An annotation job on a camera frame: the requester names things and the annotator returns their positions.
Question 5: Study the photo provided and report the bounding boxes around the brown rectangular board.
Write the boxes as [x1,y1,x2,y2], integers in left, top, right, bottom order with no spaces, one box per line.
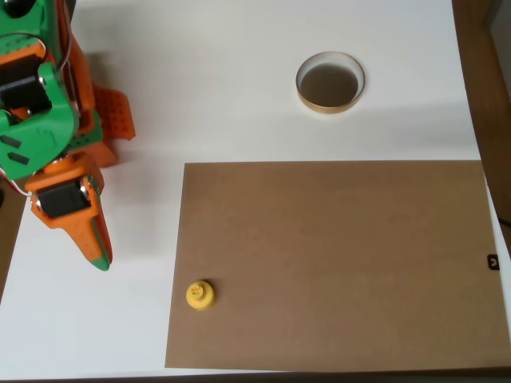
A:
[164,160,511,370]

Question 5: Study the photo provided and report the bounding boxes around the white red servo cable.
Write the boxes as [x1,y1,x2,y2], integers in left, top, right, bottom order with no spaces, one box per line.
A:
[0,169,35,199]

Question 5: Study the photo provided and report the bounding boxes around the small yellow plastic piece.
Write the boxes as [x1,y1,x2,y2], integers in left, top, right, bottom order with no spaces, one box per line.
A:
[185,280,216,313]

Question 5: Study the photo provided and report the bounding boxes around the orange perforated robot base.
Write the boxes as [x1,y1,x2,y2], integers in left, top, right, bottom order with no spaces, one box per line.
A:
[65,81,137,168]

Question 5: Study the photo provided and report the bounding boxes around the round gold-rimmed dish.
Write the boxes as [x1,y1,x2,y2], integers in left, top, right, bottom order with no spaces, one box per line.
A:
[295,50,366,116]

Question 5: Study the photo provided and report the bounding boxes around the large white sheet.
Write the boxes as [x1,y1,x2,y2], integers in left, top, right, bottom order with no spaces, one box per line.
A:
[0,0,511,380]

